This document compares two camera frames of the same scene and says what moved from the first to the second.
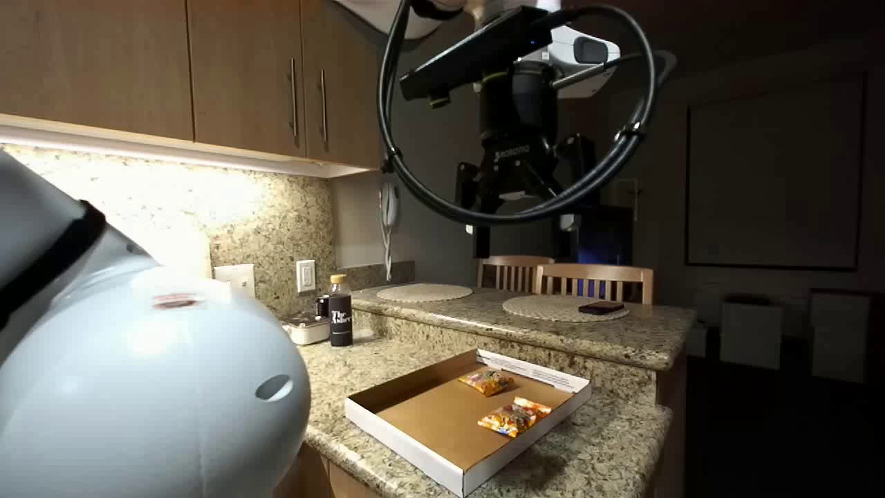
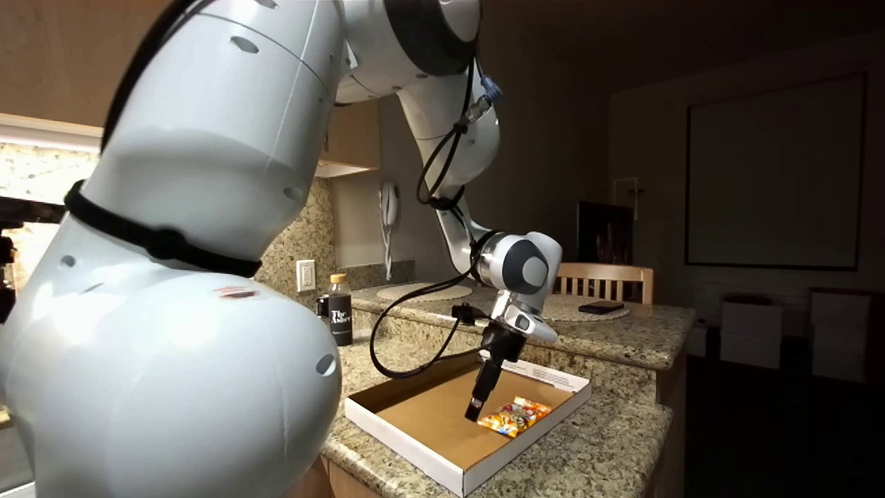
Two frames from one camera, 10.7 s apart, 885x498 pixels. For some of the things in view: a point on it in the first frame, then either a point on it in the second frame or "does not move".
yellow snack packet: [514, 417] does not move
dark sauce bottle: [340, 312] does not move
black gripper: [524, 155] -> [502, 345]
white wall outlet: [304, 274] does not move
